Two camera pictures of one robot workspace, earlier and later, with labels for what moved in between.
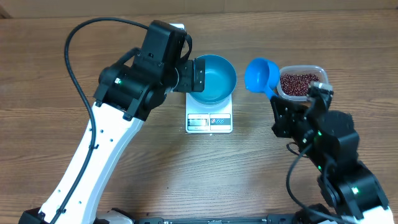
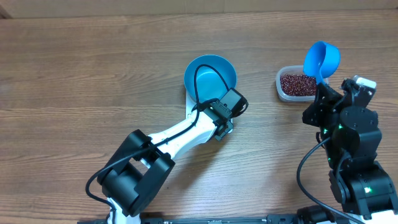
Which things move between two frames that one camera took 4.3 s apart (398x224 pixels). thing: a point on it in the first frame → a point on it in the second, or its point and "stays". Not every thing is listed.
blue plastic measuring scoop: [262, 75] → [322, 60]
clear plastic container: [294, 81] stays
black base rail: [275, 219] stays
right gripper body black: [301, 134] → [318, 116]
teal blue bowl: [220, 79] stays
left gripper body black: [185, 84] → [231, 126]
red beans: [296, 84] stays
